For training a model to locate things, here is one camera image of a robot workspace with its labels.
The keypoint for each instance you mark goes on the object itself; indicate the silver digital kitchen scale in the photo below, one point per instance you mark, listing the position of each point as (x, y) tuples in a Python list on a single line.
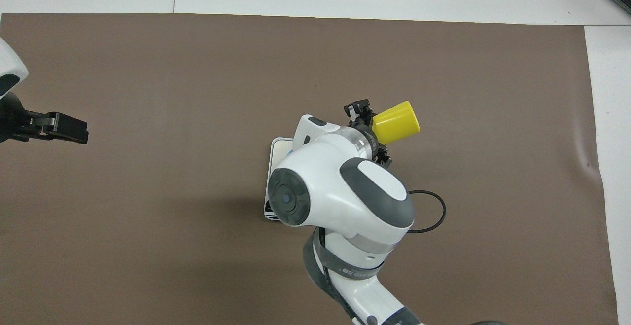
[(278, 152)]

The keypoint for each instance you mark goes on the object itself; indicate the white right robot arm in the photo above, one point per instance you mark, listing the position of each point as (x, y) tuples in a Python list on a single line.
[(340, 197)]

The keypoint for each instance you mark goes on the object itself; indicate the yellow squeeze bottle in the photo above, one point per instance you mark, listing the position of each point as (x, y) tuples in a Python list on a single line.
[(397, 122)]

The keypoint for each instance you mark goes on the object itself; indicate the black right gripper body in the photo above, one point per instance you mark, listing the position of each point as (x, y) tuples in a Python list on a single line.
[(370, 140)]

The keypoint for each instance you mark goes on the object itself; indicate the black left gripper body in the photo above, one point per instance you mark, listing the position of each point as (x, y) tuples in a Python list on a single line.
[(11, 118)]

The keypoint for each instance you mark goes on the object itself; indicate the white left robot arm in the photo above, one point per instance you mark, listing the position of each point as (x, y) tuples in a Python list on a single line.
[(9, 68)]

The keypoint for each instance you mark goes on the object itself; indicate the brown table mat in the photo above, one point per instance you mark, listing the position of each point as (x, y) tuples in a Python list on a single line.
[(148, 241)]

